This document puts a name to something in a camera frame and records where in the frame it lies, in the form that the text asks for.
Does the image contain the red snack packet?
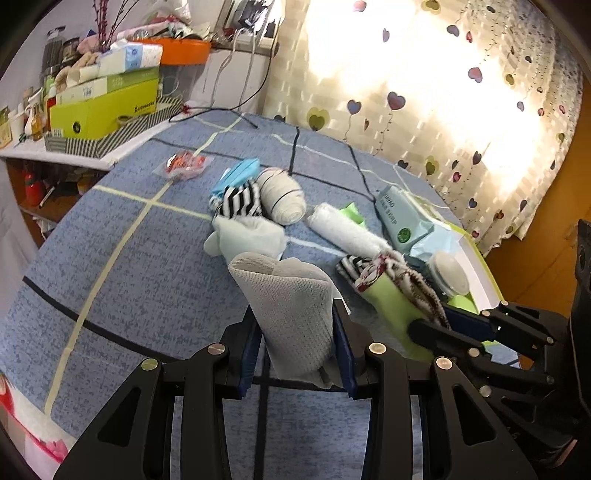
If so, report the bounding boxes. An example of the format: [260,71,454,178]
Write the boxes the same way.
[153,151,214,182]

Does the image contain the blue checked bed sheet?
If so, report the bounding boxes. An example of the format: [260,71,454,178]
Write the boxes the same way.
[0,110,523,480]

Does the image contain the grey knitted sock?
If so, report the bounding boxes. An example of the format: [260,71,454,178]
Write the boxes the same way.
[228,252,342,389]

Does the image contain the blue face mask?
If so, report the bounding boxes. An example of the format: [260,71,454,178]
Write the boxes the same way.
[211,158,260,197]

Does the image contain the round white plastic lid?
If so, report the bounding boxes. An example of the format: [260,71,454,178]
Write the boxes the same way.
[427,251,470,298]

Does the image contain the orange plastic bin lid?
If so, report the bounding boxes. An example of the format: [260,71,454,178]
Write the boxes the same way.
[138,38,211,66]

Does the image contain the black cable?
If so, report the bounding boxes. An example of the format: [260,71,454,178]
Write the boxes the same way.
[168,27,283,131]

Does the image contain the green white flat box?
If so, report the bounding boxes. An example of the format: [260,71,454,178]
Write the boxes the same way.
[56,65,159,105]

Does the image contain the white shelf desk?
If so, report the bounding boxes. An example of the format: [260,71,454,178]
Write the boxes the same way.
[1,117,172,247]

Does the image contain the white striped rolled sock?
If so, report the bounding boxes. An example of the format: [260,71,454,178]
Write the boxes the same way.
[256,167,307,226]

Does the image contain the blue wet wipes pack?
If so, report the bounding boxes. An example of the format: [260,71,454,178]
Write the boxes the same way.
[376,185,461,261]

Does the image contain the green paper piece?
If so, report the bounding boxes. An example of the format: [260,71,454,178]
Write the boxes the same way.
[339,202,367,229]

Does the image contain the white blue tissue pack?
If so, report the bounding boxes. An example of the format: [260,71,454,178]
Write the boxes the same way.
[97,42,163,77]

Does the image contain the pale mint sock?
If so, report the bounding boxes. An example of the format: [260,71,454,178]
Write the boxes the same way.
[204,215,287,263]

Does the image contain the glass jar dark lid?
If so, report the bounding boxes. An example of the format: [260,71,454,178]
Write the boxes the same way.
[41,26,66,76]

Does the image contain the striped black white tray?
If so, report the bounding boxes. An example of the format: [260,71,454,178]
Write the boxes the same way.
[44,97,184,158]

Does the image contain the heart pattern curtain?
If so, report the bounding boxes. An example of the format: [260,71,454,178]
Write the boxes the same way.
[263,1,584,253]

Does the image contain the white towel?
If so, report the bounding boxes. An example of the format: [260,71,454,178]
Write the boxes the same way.
[304,203,392,258]

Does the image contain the lime green cardboard box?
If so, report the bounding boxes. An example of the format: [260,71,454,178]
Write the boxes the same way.
[49,79,158,140]

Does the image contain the purple decorative branches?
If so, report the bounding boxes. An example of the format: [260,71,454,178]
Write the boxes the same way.
[92,0,138,52]

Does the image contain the black white striped sock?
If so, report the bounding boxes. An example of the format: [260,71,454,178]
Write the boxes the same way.
[209,179,263,219]

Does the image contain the green rabbit towel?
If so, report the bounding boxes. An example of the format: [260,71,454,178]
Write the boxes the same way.
[337,250,451,362]

